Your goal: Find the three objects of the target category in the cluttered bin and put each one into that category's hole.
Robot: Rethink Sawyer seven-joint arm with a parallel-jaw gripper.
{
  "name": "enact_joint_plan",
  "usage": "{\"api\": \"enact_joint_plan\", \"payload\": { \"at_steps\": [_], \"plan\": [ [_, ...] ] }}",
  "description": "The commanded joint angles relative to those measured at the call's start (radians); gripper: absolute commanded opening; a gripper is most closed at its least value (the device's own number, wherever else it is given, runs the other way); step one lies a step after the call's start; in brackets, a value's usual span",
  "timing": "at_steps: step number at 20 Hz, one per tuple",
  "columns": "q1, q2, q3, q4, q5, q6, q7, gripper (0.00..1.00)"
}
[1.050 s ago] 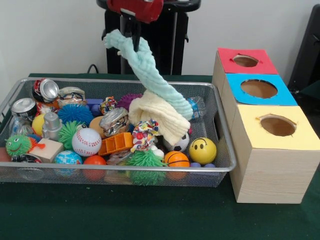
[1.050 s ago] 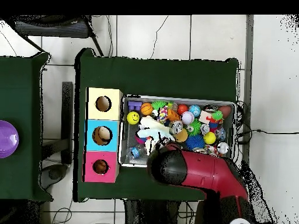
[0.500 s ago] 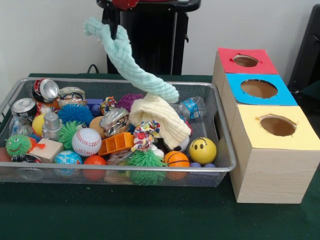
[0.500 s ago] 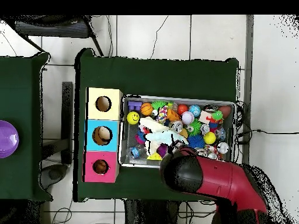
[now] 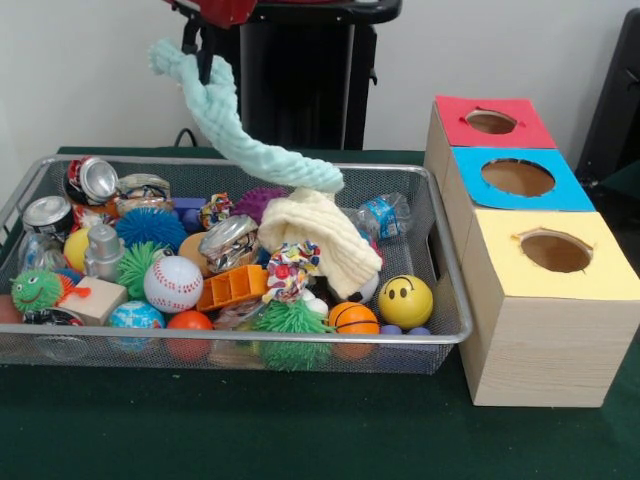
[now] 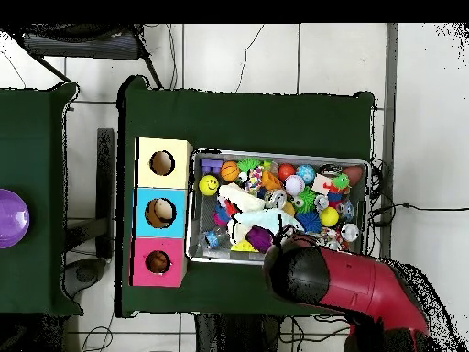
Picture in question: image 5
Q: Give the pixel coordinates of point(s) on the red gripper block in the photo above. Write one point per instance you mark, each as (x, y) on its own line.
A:
(220, 10)

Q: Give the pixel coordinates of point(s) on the light blue cloth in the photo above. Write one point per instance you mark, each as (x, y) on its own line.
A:
(225, 120)

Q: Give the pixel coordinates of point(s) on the cream cloth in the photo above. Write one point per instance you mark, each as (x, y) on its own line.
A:
(320, 225)

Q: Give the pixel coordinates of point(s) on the shallow clear mesh bin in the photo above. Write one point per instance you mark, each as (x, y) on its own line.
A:
(430, 355)

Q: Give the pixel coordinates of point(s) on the wooden box with three holes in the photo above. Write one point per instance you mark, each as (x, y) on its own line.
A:
(550, 350)

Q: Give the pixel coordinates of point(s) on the purple spiky toy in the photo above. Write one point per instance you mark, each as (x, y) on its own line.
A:
(255, 202)

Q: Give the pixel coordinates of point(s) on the blue spiky ball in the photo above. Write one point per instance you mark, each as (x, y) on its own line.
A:
(150, 227)

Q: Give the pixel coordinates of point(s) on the crushed silver can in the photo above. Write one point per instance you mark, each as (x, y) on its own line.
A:
(230, 242)

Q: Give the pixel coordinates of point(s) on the white baseball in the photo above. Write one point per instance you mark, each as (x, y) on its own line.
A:
(173, 284)

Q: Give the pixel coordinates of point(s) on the crushed clear plastic bottle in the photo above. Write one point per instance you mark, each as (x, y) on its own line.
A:
(385, 212)

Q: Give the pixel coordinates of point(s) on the blue globe ball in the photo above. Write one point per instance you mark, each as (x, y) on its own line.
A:
(136, 316)

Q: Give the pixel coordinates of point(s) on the small soccer ball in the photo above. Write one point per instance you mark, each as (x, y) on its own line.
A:
(369, 290)

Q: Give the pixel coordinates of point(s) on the small orange basketball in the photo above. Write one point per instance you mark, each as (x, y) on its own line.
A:
(353, 318)

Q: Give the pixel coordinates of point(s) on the yellow smiley ball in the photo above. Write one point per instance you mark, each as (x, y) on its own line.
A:
(405, 301)

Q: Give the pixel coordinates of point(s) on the dark green table cloth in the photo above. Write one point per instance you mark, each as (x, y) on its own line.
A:
(625, 200)
(300, 425)

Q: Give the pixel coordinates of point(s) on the black upright panel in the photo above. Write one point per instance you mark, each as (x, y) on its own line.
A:
(615, 100)

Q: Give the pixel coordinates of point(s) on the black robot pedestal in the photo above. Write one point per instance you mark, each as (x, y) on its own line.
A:
(300, 75)

